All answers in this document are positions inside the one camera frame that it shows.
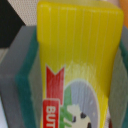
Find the yellow butter box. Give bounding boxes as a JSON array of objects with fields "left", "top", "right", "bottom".
[{"left": 37, "top": 0, "right": 123, "bottom": 128}]

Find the grey-teal gripper left finger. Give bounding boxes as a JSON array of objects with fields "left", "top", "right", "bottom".
[{"left": 0, "top": 26, "right": 42, "bottom": 128}]

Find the grey-teal gripper right finger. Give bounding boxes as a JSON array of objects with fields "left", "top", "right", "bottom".
[{"left": 109, "top": 26, "right": 128, "bottom": 128}]

